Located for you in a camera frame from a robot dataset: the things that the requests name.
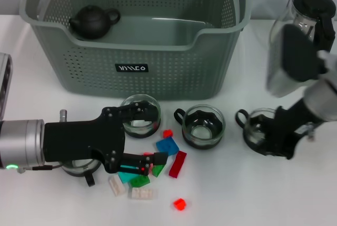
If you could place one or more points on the dark red long brick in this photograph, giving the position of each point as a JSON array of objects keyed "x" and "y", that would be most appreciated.
[{"x": 177, "y": 165}]

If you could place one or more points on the black clay teapot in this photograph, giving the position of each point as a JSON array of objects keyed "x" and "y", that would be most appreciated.
[{"x": 92, "y": 23}]

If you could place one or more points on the glass teacup black holder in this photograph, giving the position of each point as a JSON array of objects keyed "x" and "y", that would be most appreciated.
[
  {"x": 202, "y": 133},
  {"x": 250, "y": 131},
  {"x": 79, "y": 169},
  {"x": 142, "y": 132}
]

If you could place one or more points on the green toy brick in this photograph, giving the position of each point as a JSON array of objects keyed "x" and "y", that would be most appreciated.
[
  {"x": 159, "y": 170},
  {"x": 139, "y": 180}
]

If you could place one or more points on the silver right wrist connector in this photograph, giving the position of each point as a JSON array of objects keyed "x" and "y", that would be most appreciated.
[{"x": 311, "y": 132}]

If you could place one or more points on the white translucent toy brick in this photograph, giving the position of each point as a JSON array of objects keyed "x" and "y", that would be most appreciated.
[
  {"x": 117, "y": 186},
  {"x": 142, "y": 193}
]

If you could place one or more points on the small red toy brick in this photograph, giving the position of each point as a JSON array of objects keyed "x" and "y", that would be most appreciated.
[
  {"x": 179, "y": 204},
  {"x": 167, "y": 133}
]

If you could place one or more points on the teal square toy brick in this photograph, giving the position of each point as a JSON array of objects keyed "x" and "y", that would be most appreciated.
[{"x": 126, "y": 177}]

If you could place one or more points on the bright red translucent brick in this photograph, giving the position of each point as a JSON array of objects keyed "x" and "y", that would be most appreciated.
[{"x": 149, "y": 168}]

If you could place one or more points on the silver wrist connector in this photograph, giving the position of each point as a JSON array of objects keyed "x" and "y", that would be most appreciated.
[
  {"x": 63, "y": 115},
  {"x": 311, "y": 132}
]

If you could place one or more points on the blue square toy brick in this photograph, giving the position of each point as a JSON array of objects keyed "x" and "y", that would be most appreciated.
[{"x": 168, "y": 145}]

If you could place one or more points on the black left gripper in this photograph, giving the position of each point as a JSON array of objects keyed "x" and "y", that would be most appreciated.
[{"x": 79, "y": 139}]

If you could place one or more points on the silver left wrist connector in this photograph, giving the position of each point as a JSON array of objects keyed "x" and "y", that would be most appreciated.
[{"x": 63, "y": 115}]

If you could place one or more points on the grey perforated storage bin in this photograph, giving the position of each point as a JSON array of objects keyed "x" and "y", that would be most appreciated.
[{"x": 158, "y": 78}]

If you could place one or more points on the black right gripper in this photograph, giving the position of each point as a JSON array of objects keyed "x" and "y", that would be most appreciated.
[{"x": 287, "y": 131}]

